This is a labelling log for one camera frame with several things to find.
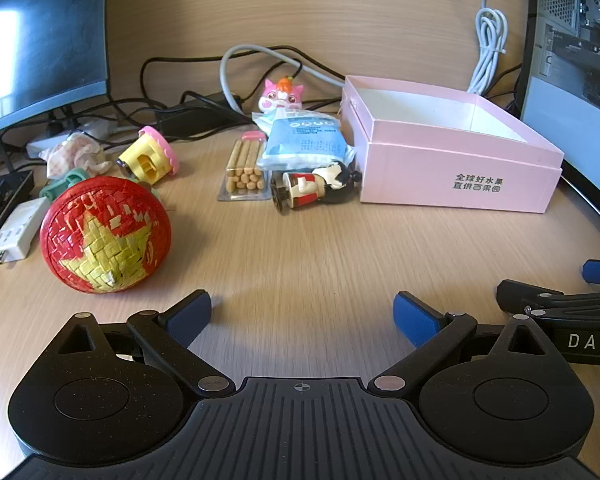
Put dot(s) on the red woven ball yellow star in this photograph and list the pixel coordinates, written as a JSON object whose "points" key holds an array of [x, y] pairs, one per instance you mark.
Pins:
{"points": [[105, 232]]}

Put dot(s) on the black framed lit monitor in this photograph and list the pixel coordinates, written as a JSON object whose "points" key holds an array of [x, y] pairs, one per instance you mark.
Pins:
{"points": [[575, 75]]}

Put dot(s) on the biscuit sticks pack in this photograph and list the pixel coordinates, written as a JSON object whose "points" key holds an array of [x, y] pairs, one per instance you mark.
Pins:
{"points": [[242, 167]]}

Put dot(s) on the yellow and pink toy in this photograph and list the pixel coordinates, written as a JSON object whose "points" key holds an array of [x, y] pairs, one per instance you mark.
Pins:
{"points": [[147, 157]]}

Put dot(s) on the black haired figurine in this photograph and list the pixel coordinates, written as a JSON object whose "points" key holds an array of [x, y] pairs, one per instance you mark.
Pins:
{"points": [[312, 185]]}

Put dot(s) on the pink cat toy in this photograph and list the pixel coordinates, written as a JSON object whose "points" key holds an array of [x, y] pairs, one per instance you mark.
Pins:
{"points": [[281, 96]]}

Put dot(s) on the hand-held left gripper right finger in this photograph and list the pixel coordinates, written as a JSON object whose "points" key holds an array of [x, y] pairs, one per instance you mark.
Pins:
{"points": [[415, 315]]}

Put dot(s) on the dark curved monitor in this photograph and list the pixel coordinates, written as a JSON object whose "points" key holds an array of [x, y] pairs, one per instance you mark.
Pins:
{"points": [[35, 30]]}

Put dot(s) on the pink cardboard box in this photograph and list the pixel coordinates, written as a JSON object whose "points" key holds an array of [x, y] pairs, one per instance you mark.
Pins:
{"points": [[455, 180]]}

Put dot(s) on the black power brick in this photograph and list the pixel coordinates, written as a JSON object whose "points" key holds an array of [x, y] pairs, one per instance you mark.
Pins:
{"points": [[200, 120]]}

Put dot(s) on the white plug adapter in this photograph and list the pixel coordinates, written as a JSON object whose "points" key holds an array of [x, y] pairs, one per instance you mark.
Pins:
{"points": [[17, 230]]}

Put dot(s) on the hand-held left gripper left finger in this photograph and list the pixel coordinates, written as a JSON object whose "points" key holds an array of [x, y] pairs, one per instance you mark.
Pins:
{"points": [[192, 310]]}

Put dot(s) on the teal plastic toy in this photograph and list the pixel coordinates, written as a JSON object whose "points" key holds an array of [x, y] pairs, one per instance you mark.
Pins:
{"points": [[69, 178]]}

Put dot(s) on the blue snack packet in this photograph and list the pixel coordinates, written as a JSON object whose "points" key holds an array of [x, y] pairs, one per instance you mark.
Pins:
{"points": [[305, 137]]}

